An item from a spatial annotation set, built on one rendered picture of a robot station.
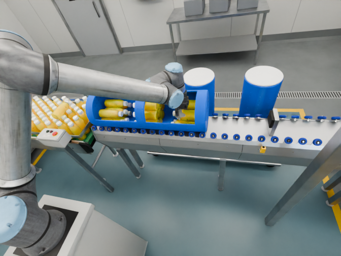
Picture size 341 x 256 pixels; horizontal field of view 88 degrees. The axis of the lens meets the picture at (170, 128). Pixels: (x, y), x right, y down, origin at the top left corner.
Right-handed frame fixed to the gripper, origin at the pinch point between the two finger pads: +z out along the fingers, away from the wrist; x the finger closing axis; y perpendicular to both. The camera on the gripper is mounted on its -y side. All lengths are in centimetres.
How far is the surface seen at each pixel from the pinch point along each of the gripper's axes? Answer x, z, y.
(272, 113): 7, 2, 58
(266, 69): 63, 5, 61
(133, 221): -49, 111, -55
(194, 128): -8.7, 2.6, 11.5
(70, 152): -24, 24, -93
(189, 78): 52, 5, -2
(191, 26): 331, 56, -46
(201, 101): 0.2, -12.4, 15.7
